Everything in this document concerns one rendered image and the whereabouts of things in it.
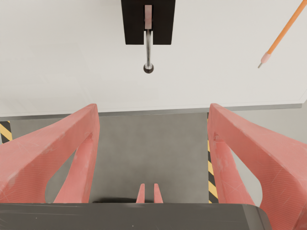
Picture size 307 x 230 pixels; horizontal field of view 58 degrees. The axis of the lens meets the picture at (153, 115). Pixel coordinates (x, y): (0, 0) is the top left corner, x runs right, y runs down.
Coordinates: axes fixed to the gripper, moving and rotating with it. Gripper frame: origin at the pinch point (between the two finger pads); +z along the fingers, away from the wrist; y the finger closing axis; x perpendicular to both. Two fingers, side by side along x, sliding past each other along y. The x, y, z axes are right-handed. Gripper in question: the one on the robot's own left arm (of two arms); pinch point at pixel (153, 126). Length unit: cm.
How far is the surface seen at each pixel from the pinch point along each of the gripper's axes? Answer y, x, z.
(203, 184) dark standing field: -27, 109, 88
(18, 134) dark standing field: 72, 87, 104
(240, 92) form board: -15.1, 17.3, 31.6
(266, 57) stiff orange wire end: -10.0, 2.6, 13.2
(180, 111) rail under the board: -5.3, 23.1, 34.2
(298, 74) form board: -23.0, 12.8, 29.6
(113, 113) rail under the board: 7.8, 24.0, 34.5
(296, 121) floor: -72, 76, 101
